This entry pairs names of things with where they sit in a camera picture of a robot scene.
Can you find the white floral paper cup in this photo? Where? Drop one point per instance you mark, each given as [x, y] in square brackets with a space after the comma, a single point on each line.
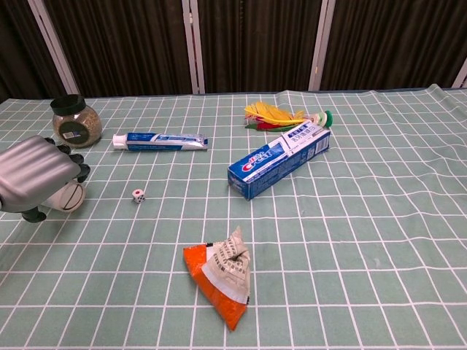
[69, 197]

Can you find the white die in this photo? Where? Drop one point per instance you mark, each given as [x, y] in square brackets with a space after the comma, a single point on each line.
[138, 196]

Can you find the white screen frame post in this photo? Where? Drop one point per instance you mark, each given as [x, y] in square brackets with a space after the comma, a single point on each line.
[460, 74]
[54, 47]
[320, 43]
[193, 47]

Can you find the dark pleated curtain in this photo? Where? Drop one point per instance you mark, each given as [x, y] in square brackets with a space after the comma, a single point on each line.
[124, 43]

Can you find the colourful feather shuttlecock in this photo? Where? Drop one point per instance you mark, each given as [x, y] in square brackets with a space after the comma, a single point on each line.
[270, 116]

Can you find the blue Crest toothpaste box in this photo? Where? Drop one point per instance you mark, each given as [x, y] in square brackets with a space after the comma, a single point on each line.
[277, 162]

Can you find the blue white toothpaste tube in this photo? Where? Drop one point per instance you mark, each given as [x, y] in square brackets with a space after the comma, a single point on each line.
[160, 141]

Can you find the orange white snack packet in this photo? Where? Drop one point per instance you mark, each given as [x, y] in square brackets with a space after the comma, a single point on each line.
[222, 280]

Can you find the green checked tablecloth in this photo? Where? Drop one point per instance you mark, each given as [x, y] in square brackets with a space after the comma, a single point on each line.
[328, 233]

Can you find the glass jar with black lid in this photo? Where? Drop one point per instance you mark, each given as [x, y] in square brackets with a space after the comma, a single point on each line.
[76, 125]

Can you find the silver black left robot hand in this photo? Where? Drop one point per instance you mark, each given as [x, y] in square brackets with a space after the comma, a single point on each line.
[29, 175]

